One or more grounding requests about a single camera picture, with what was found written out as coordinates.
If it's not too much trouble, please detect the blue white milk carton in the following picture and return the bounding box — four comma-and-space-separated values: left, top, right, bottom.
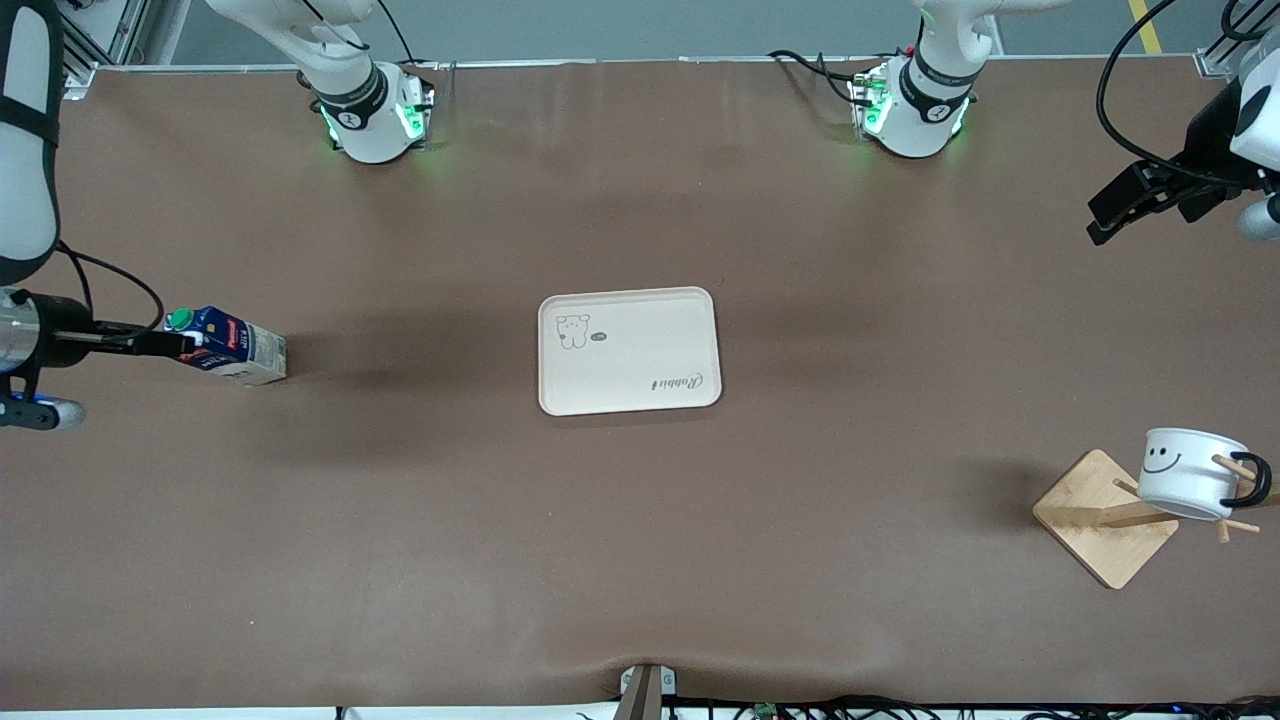
165, 306, 288, 387

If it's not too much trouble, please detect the white smiley face cup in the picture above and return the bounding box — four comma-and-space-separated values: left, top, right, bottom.
1137, 424, 1274, 521

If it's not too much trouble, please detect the wooden cup rack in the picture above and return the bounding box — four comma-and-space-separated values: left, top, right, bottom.
1033, 448, 1280, 591

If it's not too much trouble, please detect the brown table mat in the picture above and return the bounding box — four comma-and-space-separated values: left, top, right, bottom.
0, 58, 1280, 713

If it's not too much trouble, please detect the cream plastic tray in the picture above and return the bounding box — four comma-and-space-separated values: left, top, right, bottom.
538, 286, 723, 418

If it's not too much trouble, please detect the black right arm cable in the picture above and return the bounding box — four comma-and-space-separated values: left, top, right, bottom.
55, 240, 166, 331

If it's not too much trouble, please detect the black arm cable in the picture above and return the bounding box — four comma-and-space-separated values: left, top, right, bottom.
1096, 0, 1241, 188
55, 240, 166, 331

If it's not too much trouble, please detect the aluminium frame strut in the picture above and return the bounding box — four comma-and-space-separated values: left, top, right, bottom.
60, 0, 151, 99
1195, 0, 1280, 81

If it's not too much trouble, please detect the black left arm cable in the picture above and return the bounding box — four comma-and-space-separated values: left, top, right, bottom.
1096, 0, 1241, 188

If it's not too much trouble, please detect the black base power cable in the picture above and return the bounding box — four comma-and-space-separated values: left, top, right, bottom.
768, 48, 863, 106

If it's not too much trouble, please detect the thin black base cable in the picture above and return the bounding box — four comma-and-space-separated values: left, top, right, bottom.
375, 0, 417, 66

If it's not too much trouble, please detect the metal table edge bracket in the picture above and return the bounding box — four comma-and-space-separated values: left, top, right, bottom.
618, 664, 678, 720

